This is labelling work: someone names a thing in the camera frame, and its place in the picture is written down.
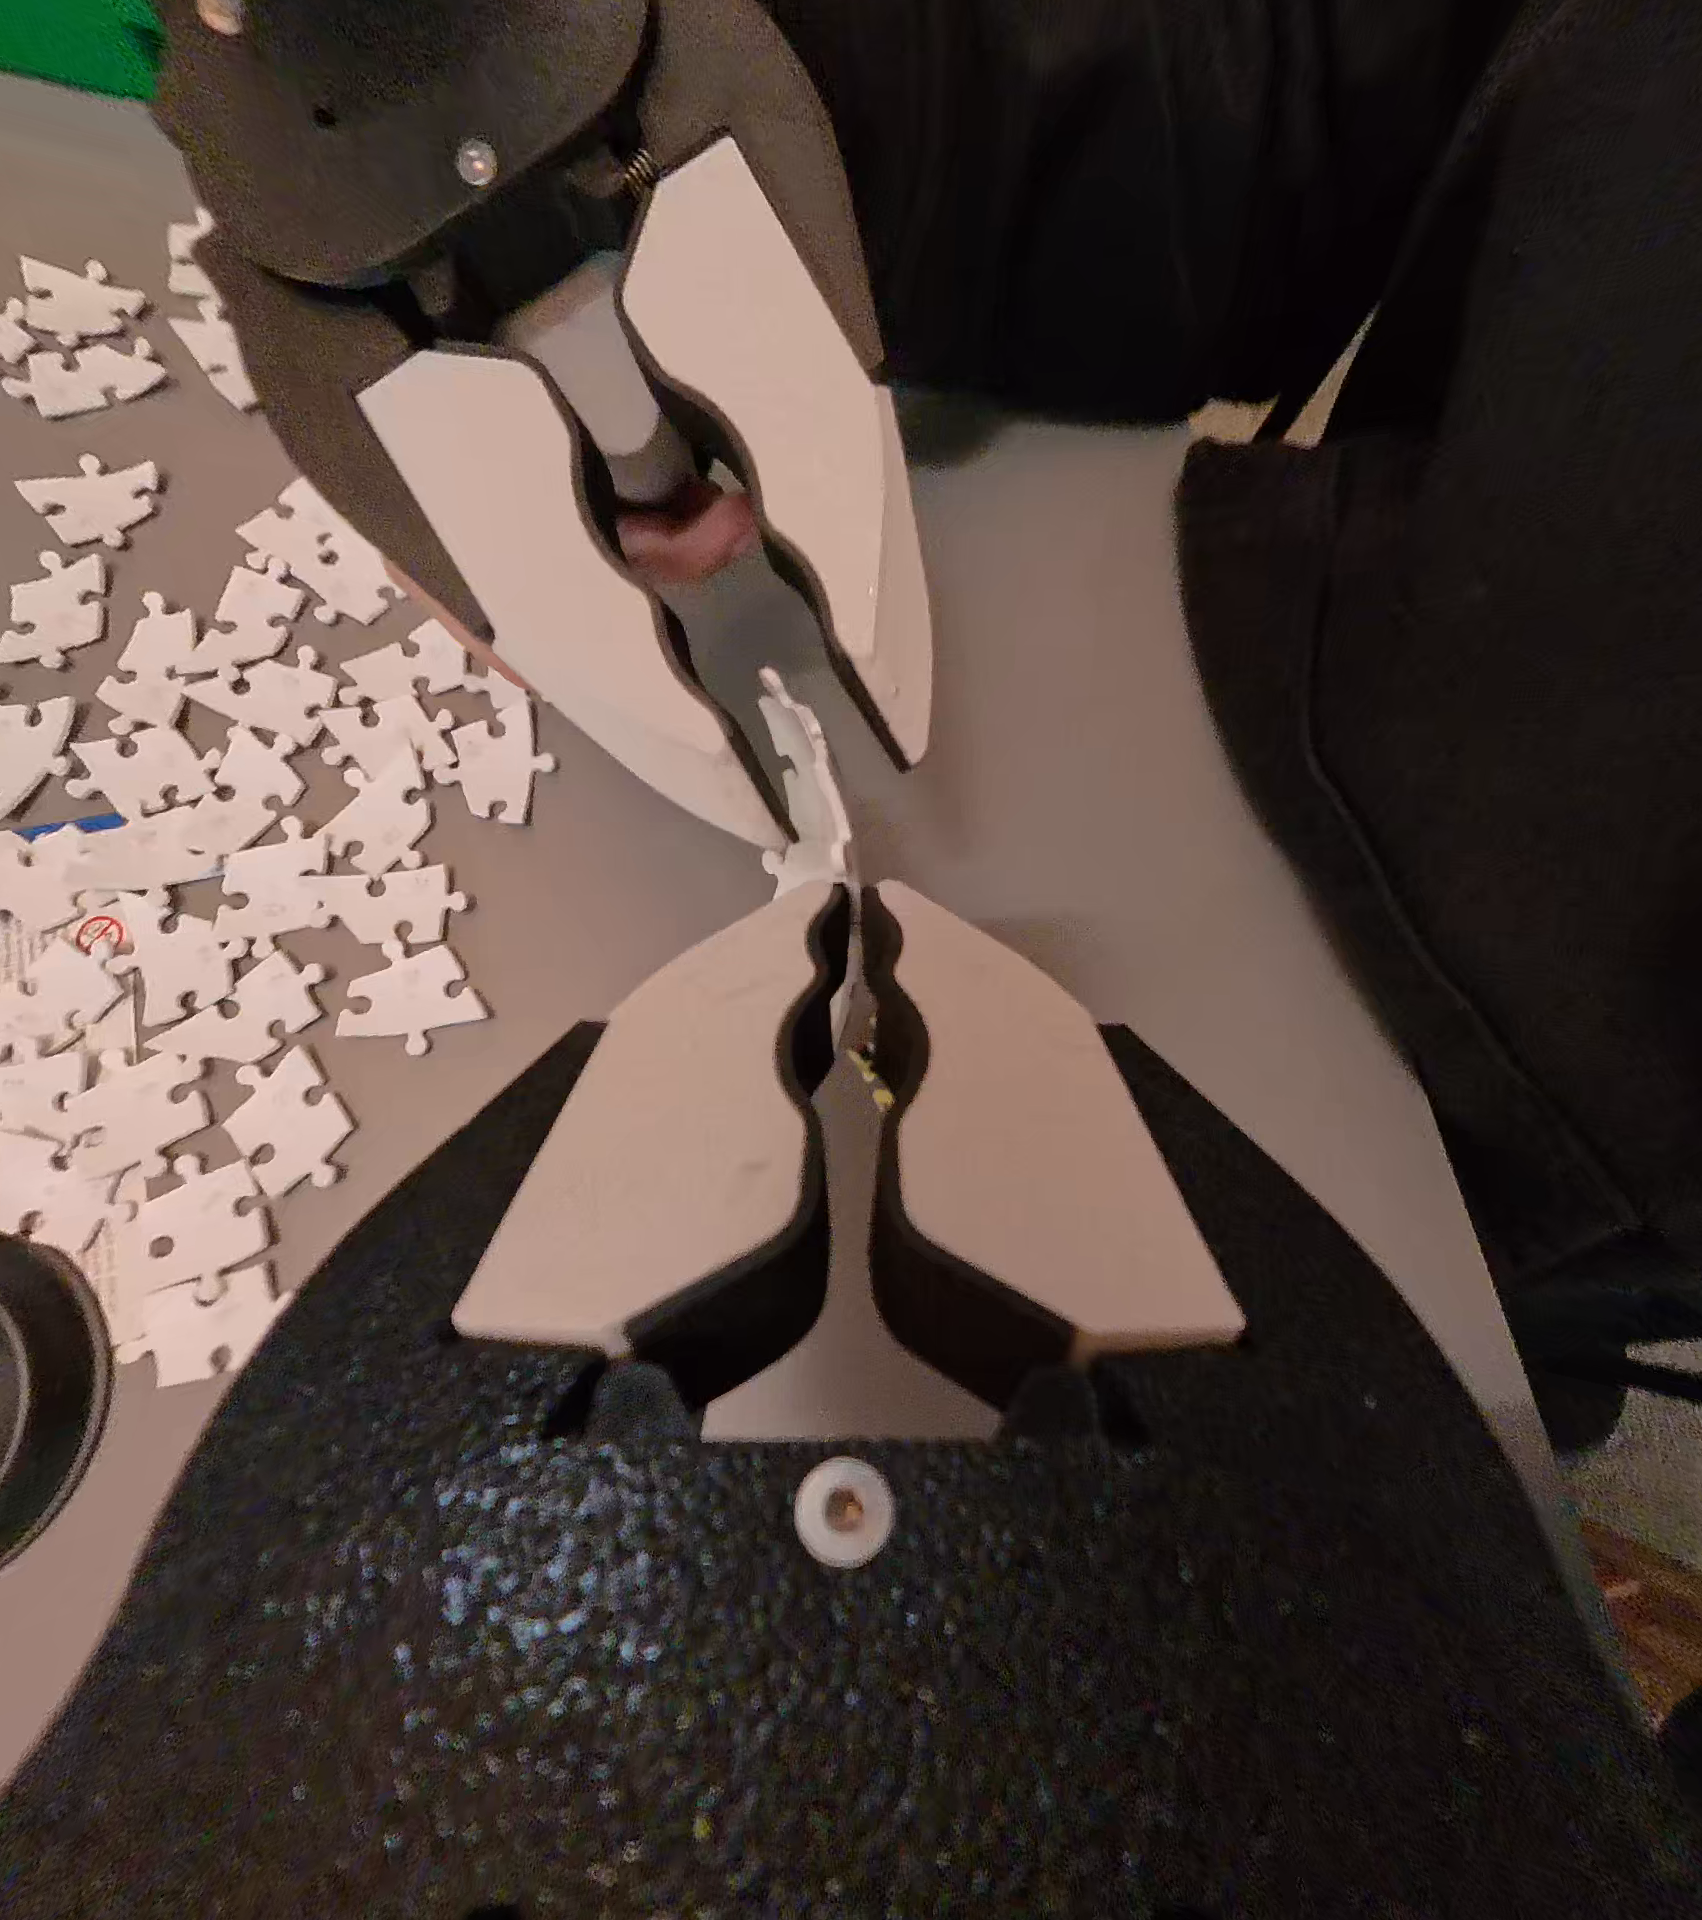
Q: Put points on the person's black sweatshirt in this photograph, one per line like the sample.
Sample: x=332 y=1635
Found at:
x=1545 y=750

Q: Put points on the green object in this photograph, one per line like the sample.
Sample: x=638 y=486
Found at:
x=11 y=35

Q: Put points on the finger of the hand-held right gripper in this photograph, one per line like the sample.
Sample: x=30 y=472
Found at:
x=791 y=403
x=521 y=525

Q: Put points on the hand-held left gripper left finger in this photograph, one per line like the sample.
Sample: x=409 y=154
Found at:
x=643 y=1170

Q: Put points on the person's right hand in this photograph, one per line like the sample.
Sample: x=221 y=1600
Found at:
x=689 y=534

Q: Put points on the black round bowl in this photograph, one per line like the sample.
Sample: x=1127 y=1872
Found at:
x=55 y=1351

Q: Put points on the pile of white puzzle pieces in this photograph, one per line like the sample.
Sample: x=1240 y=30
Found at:
x=280 y=882

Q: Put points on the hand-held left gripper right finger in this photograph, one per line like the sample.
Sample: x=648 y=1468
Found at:
x=1060 y=1187

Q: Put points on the white puzzle piece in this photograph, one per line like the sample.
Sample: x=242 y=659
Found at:
x=805 y=776

